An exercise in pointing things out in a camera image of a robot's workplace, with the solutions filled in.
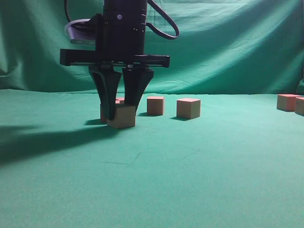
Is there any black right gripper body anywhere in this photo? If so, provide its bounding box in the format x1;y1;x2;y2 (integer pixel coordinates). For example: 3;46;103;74
59;9;170;67

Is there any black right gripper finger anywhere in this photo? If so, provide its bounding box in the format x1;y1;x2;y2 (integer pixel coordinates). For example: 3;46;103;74
89;65;122;120
123;68;154;106

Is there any pink cube moved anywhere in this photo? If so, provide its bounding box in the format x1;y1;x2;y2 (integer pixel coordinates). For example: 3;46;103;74
107;104;136;129
147;96;165;115
176;98;201;119
115;97;125;105
100;100;120;123

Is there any pink cube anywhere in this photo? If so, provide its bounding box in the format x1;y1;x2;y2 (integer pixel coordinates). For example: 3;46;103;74
294;97;304;116
276;94;301;112

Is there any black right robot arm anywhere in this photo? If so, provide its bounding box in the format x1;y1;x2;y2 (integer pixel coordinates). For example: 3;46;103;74
60;0;177;120

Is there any green cloth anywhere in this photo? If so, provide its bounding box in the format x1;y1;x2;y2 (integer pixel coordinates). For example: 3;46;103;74
0;0;304;228

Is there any black cable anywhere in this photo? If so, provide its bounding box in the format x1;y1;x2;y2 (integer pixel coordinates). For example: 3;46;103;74
145;0;180;40

